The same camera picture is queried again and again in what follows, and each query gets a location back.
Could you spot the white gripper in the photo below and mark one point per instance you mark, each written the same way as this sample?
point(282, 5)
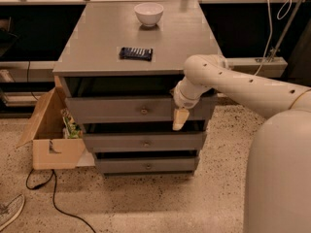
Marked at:
point(184, 102)

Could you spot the grey top drawer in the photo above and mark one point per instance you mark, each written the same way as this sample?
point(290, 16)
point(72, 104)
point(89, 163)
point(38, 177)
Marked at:
point(121, 109)

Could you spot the grey drawer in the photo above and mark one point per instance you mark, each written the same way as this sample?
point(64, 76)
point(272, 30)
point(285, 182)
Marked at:
point(152, 165)
point(121, 109)
point(145, 141)

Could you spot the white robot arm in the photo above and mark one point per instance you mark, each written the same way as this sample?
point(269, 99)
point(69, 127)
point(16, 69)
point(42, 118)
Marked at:
point(278, 176)

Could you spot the grey bottom drawer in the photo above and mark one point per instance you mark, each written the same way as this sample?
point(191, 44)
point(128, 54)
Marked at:
point(152, 165)

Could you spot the grey middle drawer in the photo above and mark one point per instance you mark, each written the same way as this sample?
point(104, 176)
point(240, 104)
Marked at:
point(145, 141)

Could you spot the grey drawer cabinet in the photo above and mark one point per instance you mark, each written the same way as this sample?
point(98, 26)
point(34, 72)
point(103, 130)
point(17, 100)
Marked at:
point(91, 67)

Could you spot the open cardboard box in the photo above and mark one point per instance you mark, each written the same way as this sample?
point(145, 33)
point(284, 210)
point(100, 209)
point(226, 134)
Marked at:
point(44, 130)

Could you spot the dark blue snack packet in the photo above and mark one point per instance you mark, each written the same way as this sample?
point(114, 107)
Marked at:
point(136, 54)

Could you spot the white ceramic bowl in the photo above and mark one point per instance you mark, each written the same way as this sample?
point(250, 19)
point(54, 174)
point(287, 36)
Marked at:
point(149, 13)

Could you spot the metal stand pole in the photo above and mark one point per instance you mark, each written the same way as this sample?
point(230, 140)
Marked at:
point(275, 49)

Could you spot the white shoe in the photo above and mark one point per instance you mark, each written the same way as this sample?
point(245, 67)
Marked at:
point(11, 210)

